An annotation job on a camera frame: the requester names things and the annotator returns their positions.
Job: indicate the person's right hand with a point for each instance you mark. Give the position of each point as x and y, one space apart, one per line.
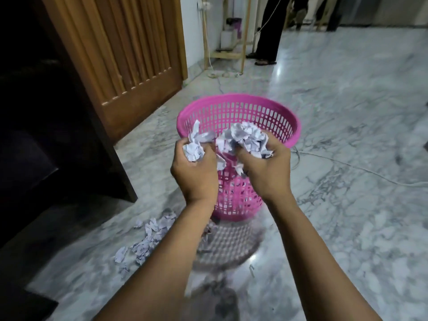
271 177

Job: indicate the person's left hand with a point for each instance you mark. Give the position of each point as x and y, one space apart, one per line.
195 180

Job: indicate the white paper ball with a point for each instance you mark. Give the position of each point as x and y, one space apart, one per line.
194 150
247 137

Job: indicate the pink plastic basket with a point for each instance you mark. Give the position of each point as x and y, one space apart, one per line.
234 200

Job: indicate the pile of paper scraps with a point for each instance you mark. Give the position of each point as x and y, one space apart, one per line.
150 237

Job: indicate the dark wooden cabinet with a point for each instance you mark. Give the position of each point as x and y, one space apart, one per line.
50 113

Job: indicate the dark wooden cabinet door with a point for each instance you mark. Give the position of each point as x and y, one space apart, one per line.
20 307

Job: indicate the person's right forearm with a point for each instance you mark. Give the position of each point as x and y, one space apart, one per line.
317 264

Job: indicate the person's left forearm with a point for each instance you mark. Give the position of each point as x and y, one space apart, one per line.
160 264

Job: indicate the light wooden table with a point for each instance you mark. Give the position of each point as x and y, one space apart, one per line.
230 55

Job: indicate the brown wooden room door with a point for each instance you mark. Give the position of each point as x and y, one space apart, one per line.
133 63

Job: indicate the white plastic container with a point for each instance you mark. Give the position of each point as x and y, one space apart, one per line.
227 40

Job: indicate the pink plastic basin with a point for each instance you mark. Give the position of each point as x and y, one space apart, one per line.
235 26

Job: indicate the wooden bench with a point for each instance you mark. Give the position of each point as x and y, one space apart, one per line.
331 16

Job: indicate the white wall plug adapter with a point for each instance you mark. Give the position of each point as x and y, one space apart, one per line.
204 5

